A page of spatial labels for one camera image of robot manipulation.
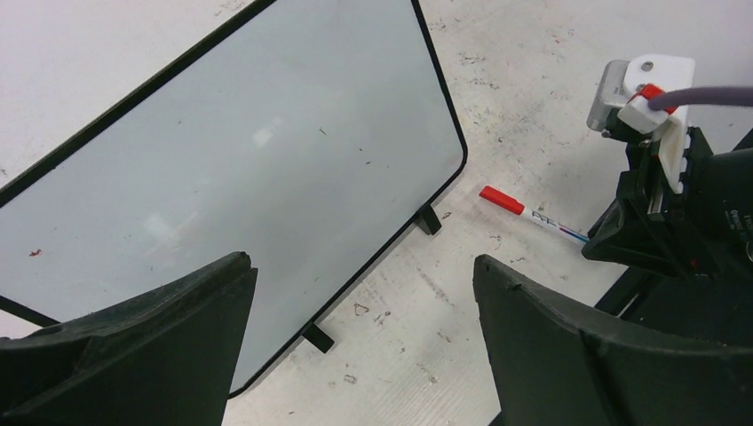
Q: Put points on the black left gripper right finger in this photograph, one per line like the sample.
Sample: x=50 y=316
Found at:
x=556 y=361

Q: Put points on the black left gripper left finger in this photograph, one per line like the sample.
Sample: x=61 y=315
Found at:
x=166 y=357

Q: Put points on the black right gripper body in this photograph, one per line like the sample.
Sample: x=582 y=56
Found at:
x=704 y=230

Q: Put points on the red capped whiteboard marker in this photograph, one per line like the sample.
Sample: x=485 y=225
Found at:
x=518 y=209

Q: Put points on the black framed small whiteboard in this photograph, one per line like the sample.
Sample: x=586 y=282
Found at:
x=307 y=134

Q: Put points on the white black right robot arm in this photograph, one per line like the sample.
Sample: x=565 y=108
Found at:
x=701 y=307

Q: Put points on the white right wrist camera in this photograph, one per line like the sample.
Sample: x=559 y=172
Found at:
x=627 y=88

